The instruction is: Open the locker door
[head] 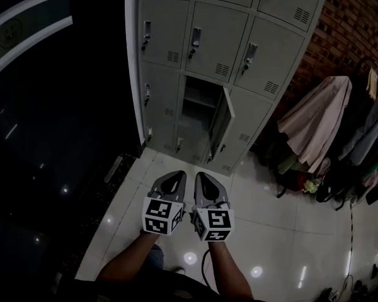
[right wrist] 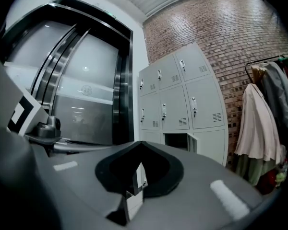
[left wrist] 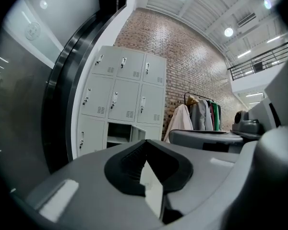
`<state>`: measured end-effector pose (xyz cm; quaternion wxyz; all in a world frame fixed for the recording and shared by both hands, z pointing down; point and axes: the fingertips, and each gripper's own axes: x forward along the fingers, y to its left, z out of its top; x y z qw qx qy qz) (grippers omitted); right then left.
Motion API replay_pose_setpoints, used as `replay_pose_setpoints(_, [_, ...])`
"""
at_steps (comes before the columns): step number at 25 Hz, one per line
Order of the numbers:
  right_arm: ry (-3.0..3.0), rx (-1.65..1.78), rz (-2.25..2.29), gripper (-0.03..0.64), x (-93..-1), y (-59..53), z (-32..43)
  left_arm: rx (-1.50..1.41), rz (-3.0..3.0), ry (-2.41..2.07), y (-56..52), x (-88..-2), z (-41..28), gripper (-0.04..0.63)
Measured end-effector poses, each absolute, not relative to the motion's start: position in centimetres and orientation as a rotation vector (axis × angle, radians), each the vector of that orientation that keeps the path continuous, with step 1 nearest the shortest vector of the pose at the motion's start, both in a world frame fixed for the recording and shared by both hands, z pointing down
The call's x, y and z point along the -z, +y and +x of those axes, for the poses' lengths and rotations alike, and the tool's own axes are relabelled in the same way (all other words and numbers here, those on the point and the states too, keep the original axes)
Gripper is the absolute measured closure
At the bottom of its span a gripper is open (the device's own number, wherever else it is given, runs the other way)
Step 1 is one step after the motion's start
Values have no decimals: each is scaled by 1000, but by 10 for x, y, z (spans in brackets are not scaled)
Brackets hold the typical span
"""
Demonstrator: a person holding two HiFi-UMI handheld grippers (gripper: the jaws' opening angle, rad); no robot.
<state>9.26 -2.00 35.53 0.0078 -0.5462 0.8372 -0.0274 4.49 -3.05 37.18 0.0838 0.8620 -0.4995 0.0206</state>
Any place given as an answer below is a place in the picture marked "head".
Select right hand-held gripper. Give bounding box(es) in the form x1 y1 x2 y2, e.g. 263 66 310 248
190 171 236 242

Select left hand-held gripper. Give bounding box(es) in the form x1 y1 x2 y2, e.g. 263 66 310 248
140 170 188 237

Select grey metal locker door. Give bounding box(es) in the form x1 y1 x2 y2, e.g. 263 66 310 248
207 86 236 165

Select grey metal locker cabinet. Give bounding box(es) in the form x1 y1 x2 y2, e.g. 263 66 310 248
125 0 331 177

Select person's right forearm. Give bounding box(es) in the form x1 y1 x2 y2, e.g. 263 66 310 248
207 240 255 300

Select person's left forearm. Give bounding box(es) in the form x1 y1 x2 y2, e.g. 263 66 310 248
96 231 161 282

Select person's blue trousers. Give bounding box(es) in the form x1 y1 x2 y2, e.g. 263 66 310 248
146 243 165 272

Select person's dark shirt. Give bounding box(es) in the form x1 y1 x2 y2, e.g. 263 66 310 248
53 275 265 302

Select olive garment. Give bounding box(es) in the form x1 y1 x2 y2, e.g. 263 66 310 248
277 152 303 174

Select pink hanging garment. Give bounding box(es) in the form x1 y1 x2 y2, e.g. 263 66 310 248
277 75 353 174

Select black shoes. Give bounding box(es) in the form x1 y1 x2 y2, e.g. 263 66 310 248
349 280 366 298

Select small black box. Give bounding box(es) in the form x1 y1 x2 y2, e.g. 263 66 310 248
365 186 378 206

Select grey hanging garment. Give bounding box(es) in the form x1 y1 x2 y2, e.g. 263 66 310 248
338 83 378 166

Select black hanging garment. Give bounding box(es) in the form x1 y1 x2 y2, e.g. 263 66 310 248
333 70 371 157

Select cream hanging tag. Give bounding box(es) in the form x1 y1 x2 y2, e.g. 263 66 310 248
365 67 378 100

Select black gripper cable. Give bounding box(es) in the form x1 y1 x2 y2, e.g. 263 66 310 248
201 249 215 292

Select metal door handle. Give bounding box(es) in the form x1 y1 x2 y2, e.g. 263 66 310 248
103 155 123 184
52 272 63 295

